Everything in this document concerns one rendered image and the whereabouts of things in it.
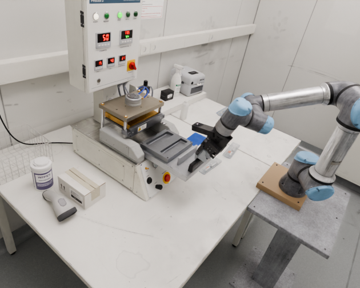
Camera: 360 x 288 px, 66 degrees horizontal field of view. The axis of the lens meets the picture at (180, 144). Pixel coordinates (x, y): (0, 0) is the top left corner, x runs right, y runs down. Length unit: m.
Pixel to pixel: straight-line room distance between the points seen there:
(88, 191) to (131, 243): 0.29
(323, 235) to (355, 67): 2.23
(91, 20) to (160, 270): 1.01
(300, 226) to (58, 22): 1.58
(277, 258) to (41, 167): 1.41
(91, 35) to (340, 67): 2.72
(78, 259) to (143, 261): 0.24
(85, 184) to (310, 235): 1.07
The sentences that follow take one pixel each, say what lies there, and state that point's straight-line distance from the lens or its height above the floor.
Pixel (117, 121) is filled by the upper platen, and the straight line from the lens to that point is 1.36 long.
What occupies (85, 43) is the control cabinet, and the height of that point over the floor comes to 1.38.
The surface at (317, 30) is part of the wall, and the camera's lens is 3.46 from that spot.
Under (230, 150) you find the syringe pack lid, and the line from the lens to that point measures 1.80.
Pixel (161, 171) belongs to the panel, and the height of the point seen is 0.84.
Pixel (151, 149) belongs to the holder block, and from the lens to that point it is 1.27.
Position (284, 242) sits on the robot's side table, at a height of 0.47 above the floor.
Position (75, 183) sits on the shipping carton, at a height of 0.84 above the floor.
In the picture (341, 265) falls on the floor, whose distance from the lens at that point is 2.61.
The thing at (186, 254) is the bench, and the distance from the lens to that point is 1.21.
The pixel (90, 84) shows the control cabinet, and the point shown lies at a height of 1.20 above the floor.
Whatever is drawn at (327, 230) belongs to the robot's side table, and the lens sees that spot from 1.60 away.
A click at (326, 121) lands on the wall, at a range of 3.61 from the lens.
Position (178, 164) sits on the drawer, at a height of 0.98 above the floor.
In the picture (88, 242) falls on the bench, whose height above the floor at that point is 0.75.
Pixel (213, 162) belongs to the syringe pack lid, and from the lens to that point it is 1.65.
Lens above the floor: 1.74
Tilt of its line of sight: 34 degrees down
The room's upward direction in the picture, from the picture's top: 11 degrees clockwise
